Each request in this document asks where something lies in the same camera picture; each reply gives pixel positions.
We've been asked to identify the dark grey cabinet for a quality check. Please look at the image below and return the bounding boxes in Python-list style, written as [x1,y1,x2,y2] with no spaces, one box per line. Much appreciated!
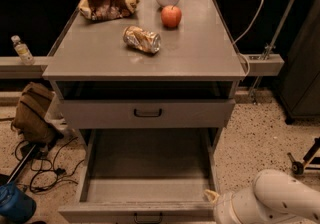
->
[276,0,320,125]

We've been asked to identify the grey top drawer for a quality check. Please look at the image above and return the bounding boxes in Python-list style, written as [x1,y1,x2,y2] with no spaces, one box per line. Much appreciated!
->
[59,99,235,129]

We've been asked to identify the black floor cables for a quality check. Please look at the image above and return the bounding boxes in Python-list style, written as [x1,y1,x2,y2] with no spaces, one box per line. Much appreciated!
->
[13,136,86,194]

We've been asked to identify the grey metal drawer cabinet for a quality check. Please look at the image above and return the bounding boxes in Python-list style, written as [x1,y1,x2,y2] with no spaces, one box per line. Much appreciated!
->
[42,0,247,146]

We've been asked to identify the metal tripod pole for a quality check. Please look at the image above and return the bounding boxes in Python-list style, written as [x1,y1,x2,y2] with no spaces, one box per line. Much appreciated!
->
[249,0,295,104]

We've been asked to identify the white power cable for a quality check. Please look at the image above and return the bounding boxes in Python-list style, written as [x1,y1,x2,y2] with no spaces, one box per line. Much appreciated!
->
[232,0,266,77]

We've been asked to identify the red apple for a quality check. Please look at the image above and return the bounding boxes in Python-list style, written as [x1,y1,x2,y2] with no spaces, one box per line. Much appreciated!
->
[161,5,182,28]

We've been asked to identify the blue plastic container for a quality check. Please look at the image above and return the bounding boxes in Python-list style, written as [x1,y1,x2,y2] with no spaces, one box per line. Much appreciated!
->
[0,182,36,224]

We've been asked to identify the crushed silver soda can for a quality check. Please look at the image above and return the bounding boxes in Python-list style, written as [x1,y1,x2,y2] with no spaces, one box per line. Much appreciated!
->
[123,26,161,54]

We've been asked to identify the brown canvas backpack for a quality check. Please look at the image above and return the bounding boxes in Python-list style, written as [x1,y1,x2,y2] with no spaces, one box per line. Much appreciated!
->
[12,82,58,144]

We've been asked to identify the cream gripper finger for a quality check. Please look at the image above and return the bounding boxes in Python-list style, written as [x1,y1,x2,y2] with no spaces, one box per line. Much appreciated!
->
[204,189,219,204]

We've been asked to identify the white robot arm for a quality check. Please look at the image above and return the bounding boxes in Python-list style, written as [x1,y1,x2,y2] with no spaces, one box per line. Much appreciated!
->
[204,169,320,224]

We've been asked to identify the grey drawer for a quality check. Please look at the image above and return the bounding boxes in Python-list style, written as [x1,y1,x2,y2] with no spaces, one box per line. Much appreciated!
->
[59,128,215,224]
[59,99,235,129]

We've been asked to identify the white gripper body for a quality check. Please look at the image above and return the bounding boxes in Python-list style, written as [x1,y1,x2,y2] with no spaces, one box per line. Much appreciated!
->
[213,188,263,224]

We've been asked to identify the black wheeled stand leg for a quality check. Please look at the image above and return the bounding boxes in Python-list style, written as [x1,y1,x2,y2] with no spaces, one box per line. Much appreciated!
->
[287,138,320,175]

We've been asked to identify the clear plastic water bottle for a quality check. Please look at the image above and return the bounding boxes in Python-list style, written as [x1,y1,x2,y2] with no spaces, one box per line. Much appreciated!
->
[11,35,35,65]

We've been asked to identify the crumpled brown chip bag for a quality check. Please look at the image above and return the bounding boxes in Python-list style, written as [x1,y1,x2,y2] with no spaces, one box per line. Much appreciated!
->
[78,0,140,21]

